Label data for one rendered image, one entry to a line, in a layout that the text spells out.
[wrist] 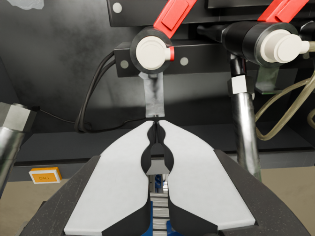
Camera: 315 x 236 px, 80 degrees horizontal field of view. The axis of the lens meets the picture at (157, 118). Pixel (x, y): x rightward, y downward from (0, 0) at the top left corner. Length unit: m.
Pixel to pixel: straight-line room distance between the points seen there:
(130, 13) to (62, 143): 0.33
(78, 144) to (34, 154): 0.09
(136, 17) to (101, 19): 0.17
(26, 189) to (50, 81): 1.76
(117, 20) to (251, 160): 0.21
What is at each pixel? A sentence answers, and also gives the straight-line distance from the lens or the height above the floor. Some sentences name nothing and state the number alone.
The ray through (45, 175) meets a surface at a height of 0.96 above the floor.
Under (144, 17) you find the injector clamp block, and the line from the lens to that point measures 0.25.
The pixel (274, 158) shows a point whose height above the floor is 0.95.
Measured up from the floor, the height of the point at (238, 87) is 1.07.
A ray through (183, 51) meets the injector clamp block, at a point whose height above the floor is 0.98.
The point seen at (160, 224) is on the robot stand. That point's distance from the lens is 0.77.
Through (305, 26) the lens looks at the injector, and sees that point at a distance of 0.26.
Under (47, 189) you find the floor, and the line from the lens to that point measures 2.08.
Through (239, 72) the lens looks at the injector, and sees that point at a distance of 0.19.
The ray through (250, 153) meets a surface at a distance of 0.18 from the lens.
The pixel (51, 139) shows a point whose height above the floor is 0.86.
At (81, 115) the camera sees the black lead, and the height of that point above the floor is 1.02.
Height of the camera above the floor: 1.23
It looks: 62 degrees down
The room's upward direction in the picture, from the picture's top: 177 degrees clockwise
